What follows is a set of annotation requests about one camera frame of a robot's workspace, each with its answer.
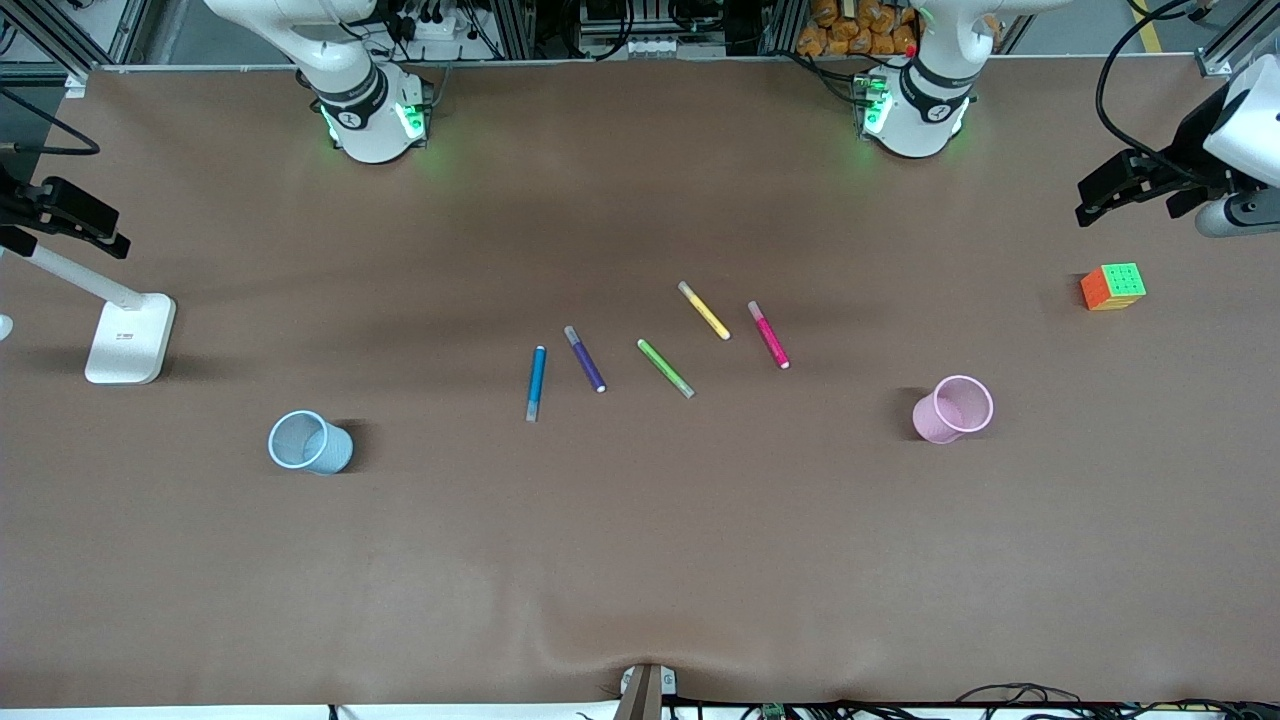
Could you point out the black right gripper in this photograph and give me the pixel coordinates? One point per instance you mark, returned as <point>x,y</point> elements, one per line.
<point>22,206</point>

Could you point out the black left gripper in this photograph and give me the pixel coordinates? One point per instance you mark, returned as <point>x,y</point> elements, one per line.
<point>1190,148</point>

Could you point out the pink marker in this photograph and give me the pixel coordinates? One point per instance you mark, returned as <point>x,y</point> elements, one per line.
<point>769,335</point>

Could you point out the blue marker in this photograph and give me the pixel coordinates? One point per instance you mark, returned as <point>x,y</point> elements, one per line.
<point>536,383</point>

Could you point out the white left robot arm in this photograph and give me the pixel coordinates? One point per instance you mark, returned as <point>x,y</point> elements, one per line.
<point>920,115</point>

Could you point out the colourful puzzle cube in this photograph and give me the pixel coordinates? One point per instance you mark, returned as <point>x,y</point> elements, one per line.
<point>1118,285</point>

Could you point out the white stand with pole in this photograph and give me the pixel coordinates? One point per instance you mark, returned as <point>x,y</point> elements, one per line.
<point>128,340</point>

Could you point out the pink mesh cup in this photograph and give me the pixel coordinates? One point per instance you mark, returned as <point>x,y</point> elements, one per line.
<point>940,420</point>

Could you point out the orange packets pile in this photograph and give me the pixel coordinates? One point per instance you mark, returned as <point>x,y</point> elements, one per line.
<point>860,25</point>

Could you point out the light blue mesh cup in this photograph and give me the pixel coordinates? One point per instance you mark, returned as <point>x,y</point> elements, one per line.
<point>325,448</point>

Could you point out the white power strip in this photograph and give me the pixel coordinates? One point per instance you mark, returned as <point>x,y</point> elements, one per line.
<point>430,28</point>

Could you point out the yellow marker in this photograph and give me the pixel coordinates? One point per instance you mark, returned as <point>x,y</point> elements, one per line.
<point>704,310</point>

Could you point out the white terminal block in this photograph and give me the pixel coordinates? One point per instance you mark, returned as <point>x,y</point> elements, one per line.
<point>670,46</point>

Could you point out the green marker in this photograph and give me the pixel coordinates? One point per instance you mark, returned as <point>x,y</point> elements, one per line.
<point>665,368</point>

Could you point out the purple marker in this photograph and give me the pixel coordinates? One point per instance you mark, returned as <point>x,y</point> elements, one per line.
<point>585,360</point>

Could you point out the aluminium frame profile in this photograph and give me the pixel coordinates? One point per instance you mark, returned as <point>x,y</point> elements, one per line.
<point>1225,55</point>
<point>60,35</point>

